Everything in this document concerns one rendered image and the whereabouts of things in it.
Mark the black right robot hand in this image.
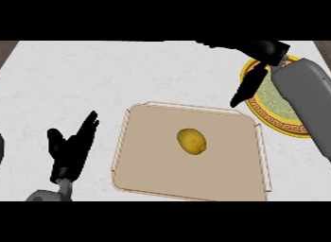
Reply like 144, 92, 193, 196
193, 40, 292, 109

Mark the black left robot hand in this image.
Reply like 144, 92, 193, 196
45, 110, 100, 185

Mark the yellow-rimmed green plate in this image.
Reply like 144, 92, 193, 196
239, 54, 313, 139

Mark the yellow lemon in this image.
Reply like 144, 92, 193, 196
175, 128, 209, 156

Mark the beige tray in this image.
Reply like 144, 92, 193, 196
110, 100, 273, 202

